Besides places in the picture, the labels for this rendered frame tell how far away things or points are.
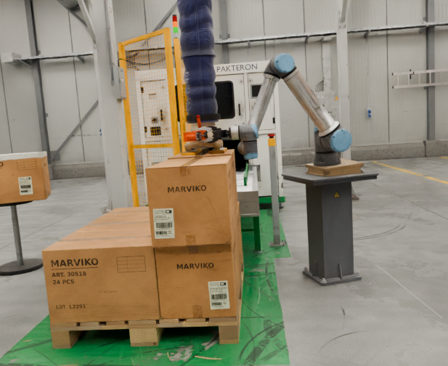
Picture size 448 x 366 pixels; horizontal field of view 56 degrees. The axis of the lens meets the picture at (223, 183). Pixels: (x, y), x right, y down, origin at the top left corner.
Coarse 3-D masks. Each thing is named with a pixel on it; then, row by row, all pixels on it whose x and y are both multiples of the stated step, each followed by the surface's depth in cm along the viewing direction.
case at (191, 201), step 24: (168, 168) 205; (192, 168) 205; (216, 168) 204; (168, 192) 207; (192, 192) 206; (216, 192) 206; (168, 216) 208; (192, 216) 208; (216, 216) 207; (168, 240) 210; (192, 240) 209; (216, 240) 209
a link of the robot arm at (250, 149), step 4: (252, 140) 263; (256, 140) 266; (244, 144) 265; (248, 144) 264; (252, 144) 264; (256, 144) 266; (244, 148) 266; (248, 148) 264; (252, 148) 264; (256, 148) 266; (244, 152) 267; (248, 152) 265; (252, 152) 265; (256, 152) 266; (244, 156) 268; (248, 156) 265; (252, 156) 265; (256, 156) 267
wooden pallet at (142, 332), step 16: (240, 272) 286; (240, 288) 271; (240, 304) 264; (128, 320) 228; (144, 320) 222; (160, 320) 221; (176, 320) 221; (192, 320) 220; (208, 320) 222; (224, 320) 219; (64, 336) 226; (80, 336) 239; (144, 336) 223; (160, 336) 231; (224, 336) 220
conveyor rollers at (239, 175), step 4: (236, 172) 558; (240, 172) 549; (244, 172) 548; (248, 172) 548; (252, 172) 539; (236, 176) 504; (240, 176) 504; (248, 176) 494; (252, 176) 494; (236, 180) 469; (240, 180) 468; (248, 180) 459; (252, 180) 459; (240, 184) 432; (248, 184) 423; (240, 188) 405; (244, 188) 398; (248, 188) 397
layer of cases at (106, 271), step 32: (96, 224) 279; (128, 224) 272; (64, 256) 221; (96, 256) 220; (128, 256) 218; (160, 256) 217; (192, 256) 216; (224, 256) 215; (64, 288) 223; (96, 288) 222; (128, 288) 221; (160, 288) 219; (192, 288) 218; (224, 288) 217; (64, 320) 225; (96, 320) 224
